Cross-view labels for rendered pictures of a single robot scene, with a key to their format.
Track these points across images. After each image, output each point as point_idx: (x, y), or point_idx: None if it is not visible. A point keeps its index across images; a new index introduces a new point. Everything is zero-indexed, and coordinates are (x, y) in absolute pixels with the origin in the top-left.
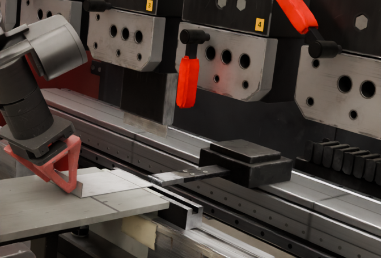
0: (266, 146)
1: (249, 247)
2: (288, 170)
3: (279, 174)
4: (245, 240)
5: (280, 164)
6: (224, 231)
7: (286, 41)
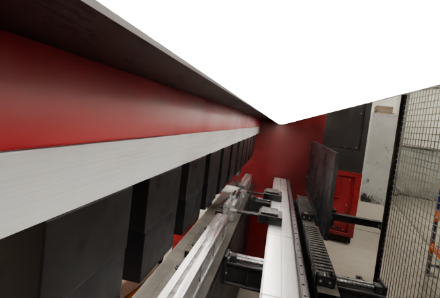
0: (314, 202)
1: (234, 203)
2: (279, 198)
3: (275, 198)
4: (438, 291)
5: (275, 196)
6: (430, 283)
7: None
